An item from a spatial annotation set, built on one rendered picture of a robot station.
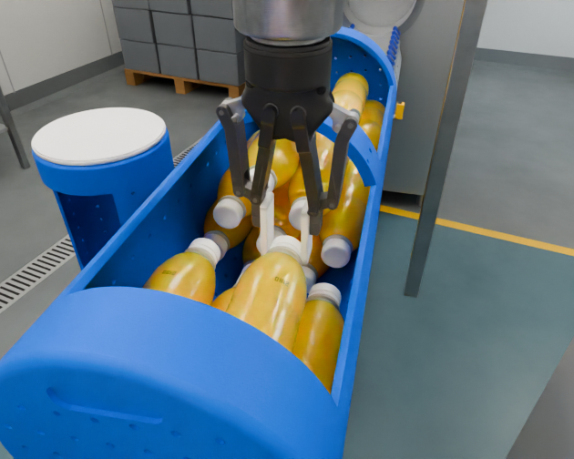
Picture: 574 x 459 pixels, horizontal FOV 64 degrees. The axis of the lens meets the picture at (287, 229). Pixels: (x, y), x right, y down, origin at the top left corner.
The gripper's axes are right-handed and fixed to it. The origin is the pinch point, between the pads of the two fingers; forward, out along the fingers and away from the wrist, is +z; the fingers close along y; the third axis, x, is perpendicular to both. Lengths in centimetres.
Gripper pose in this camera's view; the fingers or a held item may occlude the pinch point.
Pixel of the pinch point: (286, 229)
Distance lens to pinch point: 50.3
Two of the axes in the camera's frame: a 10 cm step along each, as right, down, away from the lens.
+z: 0.0, 8.0, 5.9
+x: -2.4, 5.8, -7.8
